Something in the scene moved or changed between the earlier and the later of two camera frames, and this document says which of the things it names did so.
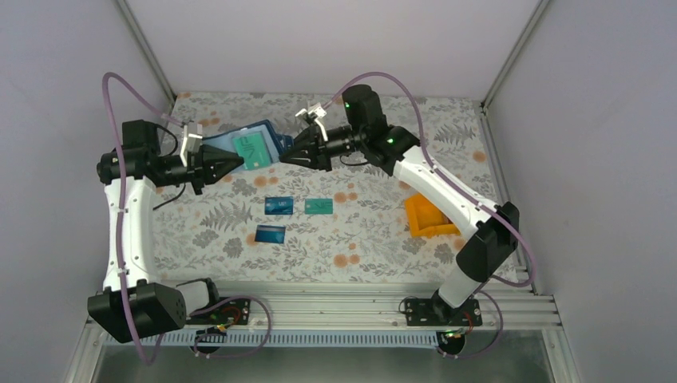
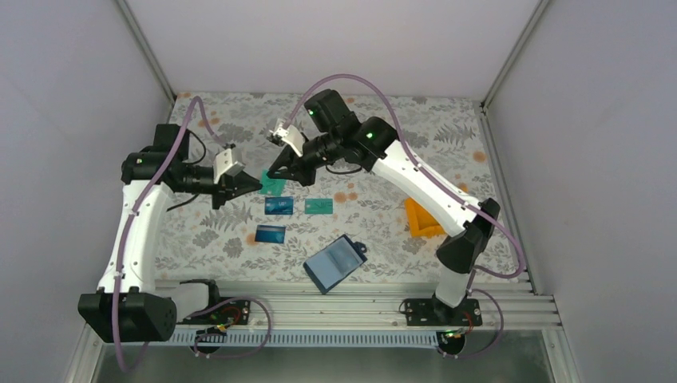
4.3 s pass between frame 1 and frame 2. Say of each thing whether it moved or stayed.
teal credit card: stayed
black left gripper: moved
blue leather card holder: moved
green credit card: moved
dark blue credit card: stayed
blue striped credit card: stayed
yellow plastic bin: stayed
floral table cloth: stayed
